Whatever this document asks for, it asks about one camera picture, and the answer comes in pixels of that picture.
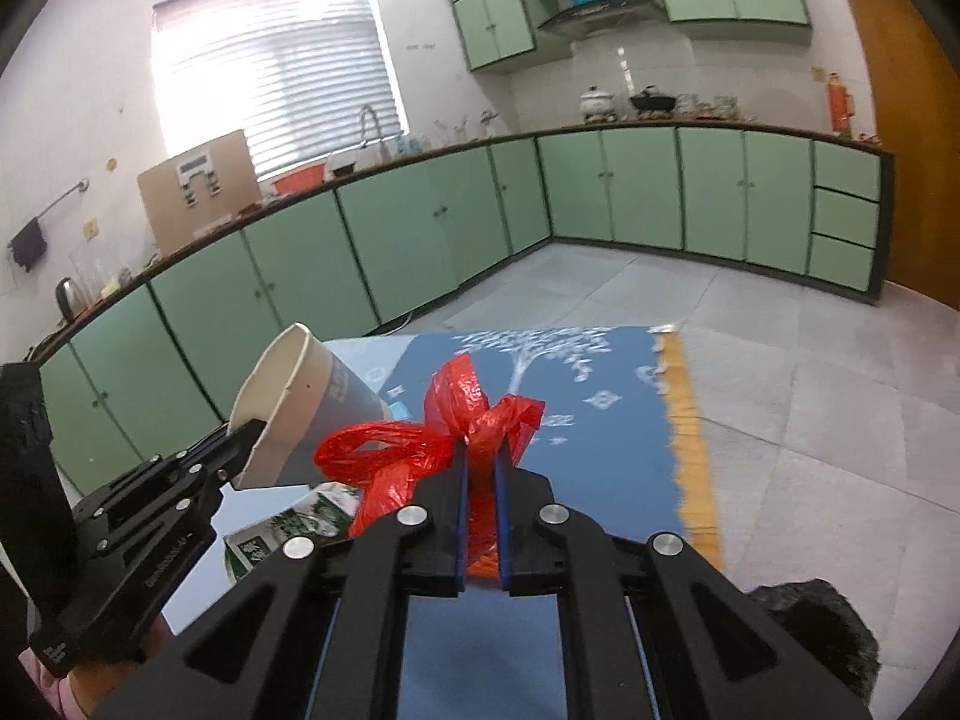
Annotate orange thermos flask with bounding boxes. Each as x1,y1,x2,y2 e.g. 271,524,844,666
826,70,857,138

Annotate blue printed table mat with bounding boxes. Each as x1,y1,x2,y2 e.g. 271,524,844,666
161,325,703,720

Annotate brown cardboard box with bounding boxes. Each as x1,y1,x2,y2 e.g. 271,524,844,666
136,129,260,257

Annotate wooden table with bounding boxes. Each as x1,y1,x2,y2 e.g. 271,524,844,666
161,325,725,720

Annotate black wok with lid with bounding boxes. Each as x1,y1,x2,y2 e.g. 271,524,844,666
628,85,680,120

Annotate clear glass pitcher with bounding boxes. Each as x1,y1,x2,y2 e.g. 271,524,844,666
68,243,114,302

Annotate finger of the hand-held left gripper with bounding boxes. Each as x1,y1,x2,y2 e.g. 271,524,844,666
186,456,247,513
152,418,268,479

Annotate dark hanging towel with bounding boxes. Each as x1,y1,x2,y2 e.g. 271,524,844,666
8,217,50,269

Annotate white cooking pot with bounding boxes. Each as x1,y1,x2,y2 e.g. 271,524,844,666
578,85,618,124

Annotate person's left forearm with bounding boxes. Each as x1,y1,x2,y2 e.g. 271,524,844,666
18,607,178,720

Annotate red plastic basin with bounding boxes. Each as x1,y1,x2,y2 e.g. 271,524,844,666
269,164,328,193

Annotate metal towel rail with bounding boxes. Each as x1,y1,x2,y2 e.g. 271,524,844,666
10,178,92,242

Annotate red plastic bag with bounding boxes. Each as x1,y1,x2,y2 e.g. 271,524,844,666
313,350,547,565

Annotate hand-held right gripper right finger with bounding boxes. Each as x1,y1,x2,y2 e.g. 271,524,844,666
493,456,875,720

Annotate black trash bag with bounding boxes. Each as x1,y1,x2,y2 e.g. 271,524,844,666
745,577,883,720

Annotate steel electric kettle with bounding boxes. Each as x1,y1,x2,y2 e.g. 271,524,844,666
55,277,86,324

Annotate green white milk carton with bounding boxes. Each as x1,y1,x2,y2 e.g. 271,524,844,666
223,483,362,587

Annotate wooden door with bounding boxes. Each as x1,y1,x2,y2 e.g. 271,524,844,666
830,0,960,313

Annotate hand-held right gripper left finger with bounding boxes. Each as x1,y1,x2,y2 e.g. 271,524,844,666
94,441,471,720

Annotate steel kitchen faucet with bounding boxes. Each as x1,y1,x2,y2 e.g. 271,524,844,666
358,104,386,163

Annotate glass range hood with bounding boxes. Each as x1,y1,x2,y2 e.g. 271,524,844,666
535,0,669,35

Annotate white window blind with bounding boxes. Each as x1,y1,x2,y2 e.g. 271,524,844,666
151,0,410,182

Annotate green lower kitchen cabinets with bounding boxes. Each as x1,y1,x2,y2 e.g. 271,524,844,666
30,123,898,497

